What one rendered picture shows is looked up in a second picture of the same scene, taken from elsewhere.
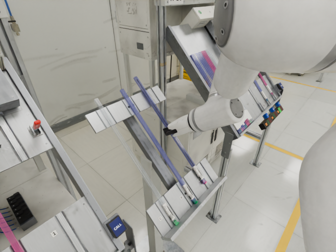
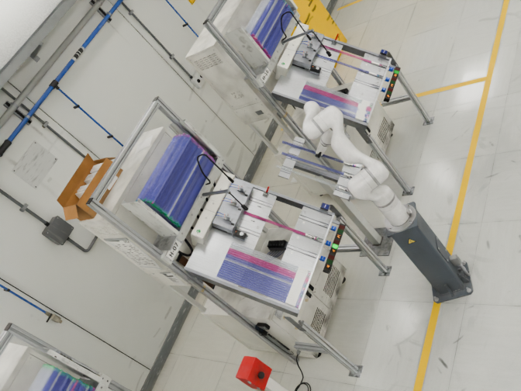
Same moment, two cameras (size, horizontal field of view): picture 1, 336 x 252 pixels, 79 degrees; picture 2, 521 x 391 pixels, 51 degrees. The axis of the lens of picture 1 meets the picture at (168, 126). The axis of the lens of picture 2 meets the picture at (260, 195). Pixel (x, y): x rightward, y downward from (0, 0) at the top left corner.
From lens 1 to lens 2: 2.77 m
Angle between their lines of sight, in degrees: 11
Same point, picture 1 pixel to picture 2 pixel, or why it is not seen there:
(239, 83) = not seen: hidden behind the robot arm
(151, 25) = (259, 97)
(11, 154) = (266, 207)
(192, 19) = (281, 71)
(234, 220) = (426, 182)
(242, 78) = not seen: hidden behind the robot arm
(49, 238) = (303, 224)
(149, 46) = (267, 108)
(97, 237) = (320, 216)
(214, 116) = (329, 136)
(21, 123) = (258, 195)
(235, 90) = not seen: hidden behind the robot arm
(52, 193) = (284, 233)
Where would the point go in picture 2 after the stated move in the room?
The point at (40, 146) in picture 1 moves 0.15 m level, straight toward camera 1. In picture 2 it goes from (272, 198) to (288, 199)
